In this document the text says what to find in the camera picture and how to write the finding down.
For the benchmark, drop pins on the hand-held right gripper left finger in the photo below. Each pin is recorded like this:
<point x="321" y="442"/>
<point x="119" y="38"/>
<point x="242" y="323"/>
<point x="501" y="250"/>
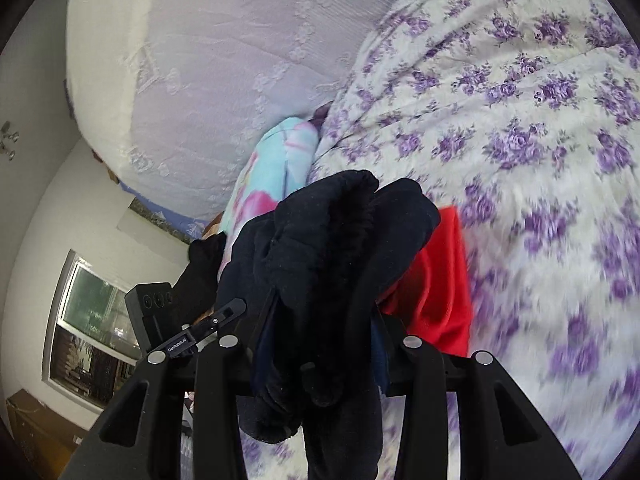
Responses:
<point x="262" y="335"/>

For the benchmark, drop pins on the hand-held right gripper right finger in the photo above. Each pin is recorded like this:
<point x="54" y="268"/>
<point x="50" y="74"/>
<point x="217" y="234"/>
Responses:
<point x="380" y="360"/>

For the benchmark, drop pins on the navy blue pants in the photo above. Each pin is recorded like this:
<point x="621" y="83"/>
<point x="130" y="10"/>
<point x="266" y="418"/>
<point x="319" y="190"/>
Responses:
<point x="325" y="240"/>

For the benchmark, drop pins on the white framed glass window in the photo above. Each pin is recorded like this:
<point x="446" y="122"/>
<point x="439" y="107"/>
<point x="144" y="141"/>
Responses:
<point x="90" y="310"/>

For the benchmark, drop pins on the black garment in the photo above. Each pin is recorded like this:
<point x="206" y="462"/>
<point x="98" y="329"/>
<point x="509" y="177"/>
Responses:
<point x="200" y="270"/>

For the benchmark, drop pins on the red garment with striped band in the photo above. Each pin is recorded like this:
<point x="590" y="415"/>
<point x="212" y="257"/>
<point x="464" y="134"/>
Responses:
<point x="440" y="285"/>

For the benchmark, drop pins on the blue printed cloth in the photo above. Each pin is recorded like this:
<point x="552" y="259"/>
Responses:
<point x="165" y="208"/>

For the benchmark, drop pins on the brown cardboard box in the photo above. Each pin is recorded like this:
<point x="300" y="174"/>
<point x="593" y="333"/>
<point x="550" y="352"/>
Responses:
<point x="40" y="425"/>

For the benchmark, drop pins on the folded floral teal blanket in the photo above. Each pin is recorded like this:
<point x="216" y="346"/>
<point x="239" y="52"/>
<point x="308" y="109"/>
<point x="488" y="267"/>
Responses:
<point x="280" y="160"/>

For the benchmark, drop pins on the ceiling light fixture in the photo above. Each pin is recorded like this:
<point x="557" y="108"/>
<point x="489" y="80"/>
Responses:
<point x="7" y="142"/>

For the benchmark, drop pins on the large lilac pillow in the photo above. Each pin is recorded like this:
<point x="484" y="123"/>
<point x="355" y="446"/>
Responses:
<point x="225" y="60"/>

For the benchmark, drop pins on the purple floral bedspread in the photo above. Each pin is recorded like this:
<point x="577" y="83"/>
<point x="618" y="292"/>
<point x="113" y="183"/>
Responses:
<point x="525" y="135"/>

